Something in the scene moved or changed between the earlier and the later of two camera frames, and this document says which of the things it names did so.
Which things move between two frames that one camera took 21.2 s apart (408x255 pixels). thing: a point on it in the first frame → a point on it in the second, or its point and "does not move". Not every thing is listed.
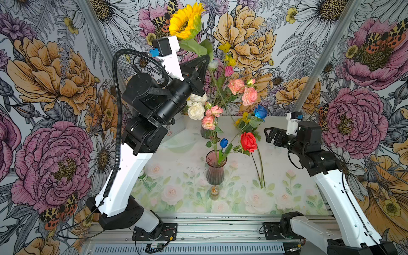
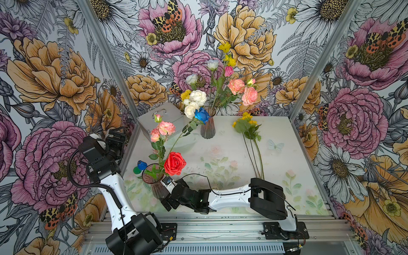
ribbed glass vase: (206, 133) does not move
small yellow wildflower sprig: (226, 47) does not move
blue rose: (260, 112) → (201, 115)
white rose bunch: (196, 105) does not move
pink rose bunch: (237, 86) does not move
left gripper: (196, 81) → (119, 142)
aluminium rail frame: (195, 235) does not move
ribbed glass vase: (215, 161) → (152, 174)
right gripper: (280, 134) → (171, 201)
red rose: (248, 141) → (174, 163)
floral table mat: (249, 187) does not move
